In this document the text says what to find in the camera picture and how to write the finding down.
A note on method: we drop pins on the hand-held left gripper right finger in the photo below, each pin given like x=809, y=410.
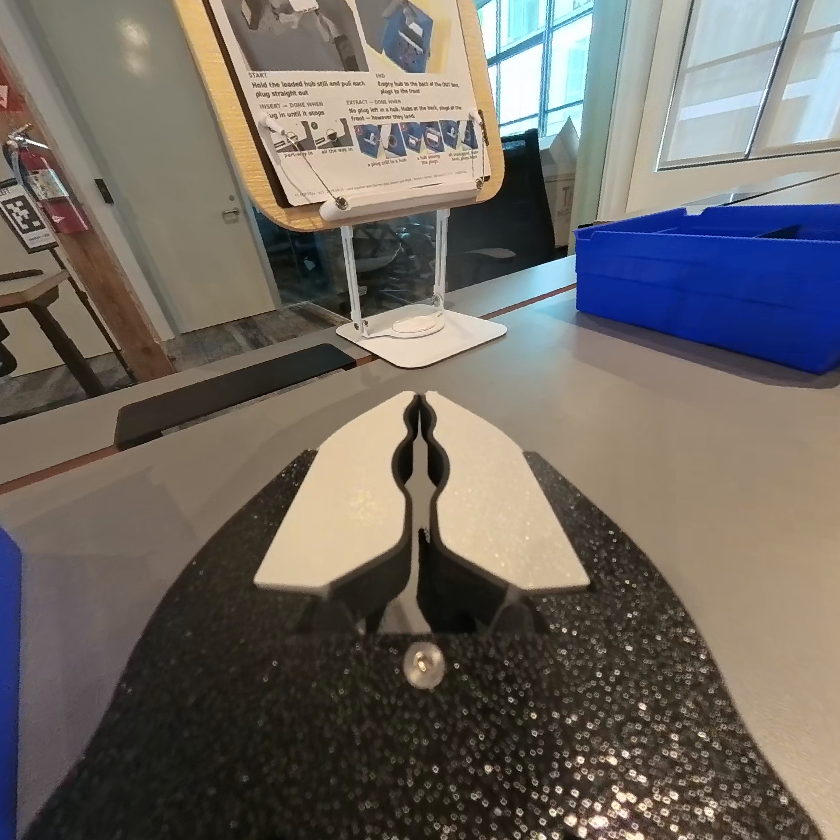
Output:
x=505, y=518

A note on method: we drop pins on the white board stand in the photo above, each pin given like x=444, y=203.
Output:
x=453, y=341

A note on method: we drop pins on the blue plastic bin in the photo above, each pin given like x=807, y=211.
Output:
x=9, y=656
x=722, y=315

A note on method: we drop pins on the wooden board with instruction sheet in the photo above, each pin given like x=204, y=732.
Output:
x=407, y=98

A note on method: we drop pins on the red fire extinguisher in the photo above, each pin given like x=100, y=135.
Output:
x=62, y=197

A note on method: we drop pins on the black and white tag sign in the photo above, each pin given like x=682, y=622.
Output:
x=26, y=220

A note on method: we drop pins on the grey door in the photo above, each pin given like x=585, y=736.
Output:
x=164, y=164

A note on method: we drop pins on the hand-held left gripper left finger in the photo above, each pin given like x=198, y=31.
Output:
x=341, y=512

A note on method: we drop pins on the black desk pad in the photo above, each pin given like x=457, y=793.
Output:
x=229, y=394

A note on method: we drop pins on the cardboard box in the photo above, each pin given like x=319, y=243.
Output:
x=563, y=197

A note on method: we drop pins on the black remote control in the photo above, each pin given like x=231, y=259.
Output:
x=19, y=274

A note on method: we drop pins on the black card reader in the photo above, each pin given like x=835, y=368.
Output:
x=102, y=193

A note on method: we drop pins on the black office chair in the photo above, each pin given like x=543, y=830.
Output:
x=518, y=210

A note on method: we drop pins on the wooden side table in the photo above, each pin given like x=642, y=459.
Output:
x=33, y=289

